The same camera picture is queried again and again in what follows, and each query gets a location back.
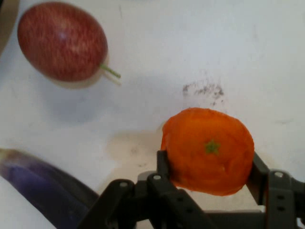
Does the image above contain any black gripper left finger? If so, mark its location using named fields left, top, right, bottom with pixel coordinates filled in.
left=77, top=150, right=215, bottom=229

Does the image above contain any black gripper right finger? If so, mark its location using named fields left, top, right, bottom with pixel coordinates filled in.
left=245, top=151, right=305, bottom=229

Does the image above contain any orange toy tangerine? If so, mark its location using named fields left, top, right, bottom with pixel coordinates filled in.
left=161, top=107, right=255, bottom=197

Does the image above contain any purple toy eggplant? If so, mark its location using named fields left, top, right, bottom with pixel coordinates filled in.
left=0, top=148, right=101, bottom=229

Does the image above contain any red toy apple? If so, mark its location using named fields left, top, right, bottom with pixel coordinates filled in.
left=17, top=1, right=122, bottom=83

